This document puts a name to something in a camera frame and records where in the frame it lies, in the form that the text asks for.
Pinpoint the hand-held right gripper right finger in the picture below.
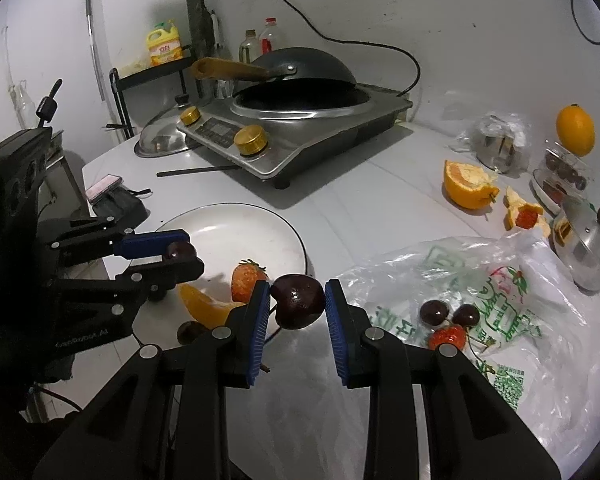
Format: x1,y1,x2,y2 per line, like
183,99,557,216
324,279,563,480

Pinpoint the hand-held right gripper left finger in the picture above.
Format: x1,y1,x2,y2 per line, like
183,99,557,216
32,280,273,480

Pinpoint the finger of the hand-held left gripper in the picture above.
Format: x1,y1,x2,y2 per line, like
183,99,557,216
50,215,191,267
45,256,206,313

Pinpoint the tangerine segment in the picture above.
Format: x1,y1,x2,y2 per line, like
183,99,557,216
176,282,246,328

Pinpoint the red strawberry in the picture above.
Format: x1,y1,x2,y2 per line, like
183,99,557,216
230,259,270,303
427,325,468,353

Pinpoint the white plate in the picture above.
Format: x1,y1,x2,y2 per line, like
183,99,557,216
150,202,308,311

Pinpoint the clear printed plastic bag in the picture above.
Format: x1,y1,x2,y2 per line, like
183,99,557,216
330,232,600,480

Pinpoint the black pouch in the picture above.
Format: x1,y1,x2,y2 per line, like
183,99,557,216
70,187,153,233

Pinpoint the pink smartphone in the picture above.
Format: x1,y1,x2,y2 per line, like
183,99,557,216
85,174,122,205

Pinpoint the black chopstick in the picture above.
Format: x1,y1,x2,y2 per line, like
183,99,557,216
156,162,241,178

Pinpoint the steel pot lid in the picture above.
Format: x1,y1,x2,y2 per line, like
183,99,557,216
133,95,201,158

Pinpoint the black metal rack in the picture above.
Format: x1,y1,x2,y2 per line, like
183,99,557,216
109,45,201,140

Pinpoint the half peeled orange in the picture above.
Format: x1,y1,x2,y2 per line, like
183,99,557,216
442,160,501,211

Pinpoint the yellow detergent bottle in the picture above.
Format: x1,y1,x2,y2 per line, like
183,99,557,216
146,19,185,67

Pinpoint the steel induction cooker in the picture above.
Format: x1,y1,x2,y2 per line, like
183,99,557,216
177,82,415,190

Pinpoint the grey metal bar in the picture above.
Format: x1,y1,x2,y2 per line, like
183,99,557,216
84,0,106,102

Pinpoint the black umbrella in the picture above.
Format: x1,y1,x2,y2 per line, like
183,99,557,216
198,0,231,101

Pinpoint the dark vertical pipe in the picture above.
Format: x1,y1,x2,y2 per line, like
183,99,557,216
182,0,216,61

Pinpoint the red-capped clear bottle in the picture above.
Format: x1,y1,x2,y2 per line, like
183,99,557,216
258,17,283,56

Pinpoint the steel cup in plastic bag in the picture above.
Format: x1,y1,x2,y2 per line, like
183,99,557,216
452,112,531,176

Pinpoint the small steel pot with lid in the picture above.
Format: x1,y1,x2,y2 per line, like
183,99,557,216
550,195,600,293

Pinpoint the clear plastic fruit container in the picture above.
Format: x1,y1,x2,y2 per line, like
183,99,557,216
531,140,596,211

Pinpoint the whole orange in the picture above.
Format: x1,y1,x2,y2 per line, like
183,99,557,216
555,103,596,157

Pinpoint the dark wok with wooden handle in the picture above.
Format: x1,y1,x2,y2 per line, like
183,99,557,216
190,47,358,98

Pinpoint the black induction cooker cable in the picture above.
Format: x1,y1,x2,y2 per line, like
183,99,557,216
238,0,422,98

